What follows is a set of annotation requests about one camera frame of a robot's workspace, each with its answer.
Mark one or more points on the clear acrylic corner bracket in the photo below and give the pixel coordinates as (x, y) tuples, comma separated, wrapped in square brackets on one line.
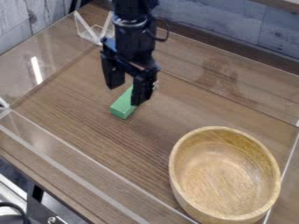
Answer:
[(94, 33)]

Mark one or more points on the wooden bowl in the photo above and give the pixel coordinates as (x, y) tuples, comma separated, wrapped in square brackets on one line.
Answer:
[(225, 176)]

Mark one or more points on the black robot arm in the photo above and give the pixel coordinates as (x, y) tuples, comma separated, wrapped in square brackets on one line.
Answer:
[(133, 9)]

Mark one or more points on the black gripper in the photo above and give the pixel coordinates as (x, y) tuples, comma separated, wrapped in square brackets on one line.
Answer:
[(127, 55)]

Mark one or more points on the black table leg bracket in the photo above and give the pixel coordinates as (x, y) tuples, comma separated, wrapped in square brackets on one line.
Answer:
[(38, 211)]

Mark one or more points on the green rectangular block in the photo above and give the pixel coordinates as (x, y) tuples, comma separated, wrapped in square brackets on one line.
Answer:
[(122, 108)]

